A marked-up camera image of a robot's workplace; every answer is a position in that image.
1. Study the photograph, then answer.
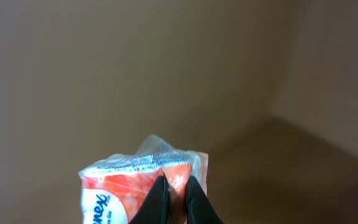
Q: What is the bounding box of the red white small packet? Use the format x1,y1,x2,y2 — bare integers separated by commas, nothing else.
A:
79,134,209,224

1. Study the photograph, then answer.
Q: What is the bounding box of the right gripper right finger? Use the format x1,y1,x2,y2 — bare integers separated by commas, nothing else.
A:
185,176,223,224

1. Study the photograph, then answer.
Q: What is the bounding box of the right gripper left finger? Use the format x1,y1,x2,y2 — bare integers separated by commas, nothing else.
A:
129,175,169,224

